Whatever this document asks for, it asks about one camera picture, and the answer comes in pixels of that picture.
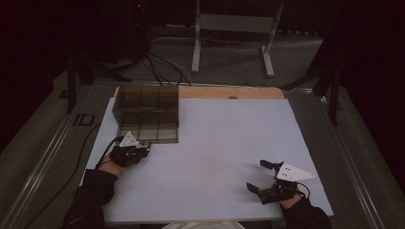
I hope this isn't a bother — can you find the smoky transparent drawer organizer case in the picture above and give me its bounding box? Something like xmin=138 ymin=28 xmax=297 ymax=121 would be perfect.
xmin=112 ymin=85 xmax=181 ymax=125

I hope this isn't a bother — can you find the white metal stand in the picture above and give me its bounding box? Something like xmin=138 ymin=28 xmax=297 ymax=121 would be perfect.
xmin=190 ymin=0 xmax=285 ymax=78

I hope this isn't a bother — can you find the person's left hand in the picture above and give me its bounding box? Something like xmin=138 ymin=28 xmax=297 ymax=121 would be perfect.
xmin=96 ymin=152 xmax=128 ymax=178

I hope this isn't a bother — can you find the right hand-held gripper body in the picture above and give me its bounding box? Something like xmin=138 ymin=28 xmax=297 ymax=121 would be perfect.
xmin=257 ymin=161 xmax=317 ymax=205

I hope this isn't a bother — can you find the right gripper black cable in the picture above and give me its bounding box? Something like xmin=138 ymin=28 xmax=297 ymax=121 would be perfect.
xmin=295 ymin=180 xmax=311 ymax=198

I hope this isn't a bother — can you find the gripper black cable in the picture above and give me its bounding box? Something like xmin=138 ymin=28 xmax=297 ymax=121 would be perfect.
xmin=95 ymin=135 xmax=125 ymax=170
xmin=295 ymin=180 xmax=311 ymax=198

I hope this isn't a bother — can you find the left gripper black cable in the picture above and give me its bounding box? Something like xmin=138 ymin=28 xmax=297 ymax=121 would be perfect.
xmin=95 ymin=135 xmax=125 ymax=170

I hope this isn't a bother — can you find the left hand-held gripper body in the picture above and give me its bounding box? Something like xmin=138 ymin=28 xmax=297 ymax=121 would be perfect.
xmin=109 ymin=131 xmax=151 ymax=169

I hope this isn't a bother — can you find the white floor cable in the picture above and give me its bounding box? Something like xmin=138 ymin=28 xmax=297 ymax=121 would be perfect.
xmin=151 ymin=35 xmax=193 ymax=84

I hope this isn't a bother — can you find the long black floor cable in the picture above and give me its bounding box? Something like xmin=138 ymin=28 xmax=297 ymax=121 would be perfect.
xmin=23 ymin=122 xmax=102 ymax=229

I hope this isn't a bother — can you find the dark equipment tower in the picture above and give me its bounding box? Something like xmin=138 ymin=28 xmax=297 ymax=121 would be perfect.
xmin=125 ymin=0 xmax=152 ymax=63

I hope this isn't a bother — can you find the black floor cable bundle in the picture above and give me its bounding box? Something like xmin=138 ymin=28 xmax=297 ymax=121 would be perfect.
xmin=141 ymin=51 xmax=193 ymax=88

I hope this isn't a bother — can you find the aluminium floor rail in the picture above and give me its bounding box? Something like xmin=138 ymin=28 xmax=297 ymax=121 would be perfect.
xmin=0 ymin=83 xmax=96 ymax=229
xmin=316 ymin=94 xmax=387 ymax=229

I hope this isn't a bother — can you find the person's right hand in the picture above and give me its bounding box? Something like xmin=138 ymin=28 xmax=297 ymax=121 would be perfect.
xmin=270 ymin=177 xmax=304 ymax=210

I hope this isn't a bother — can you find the black stand with angled legs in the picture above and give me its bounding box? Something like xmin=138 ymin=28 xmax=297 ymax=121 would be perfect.
xmin=280 ymin=30 xmax=343 ymax=127
xmin=64 ymin=52 xmax=133 ymax=115

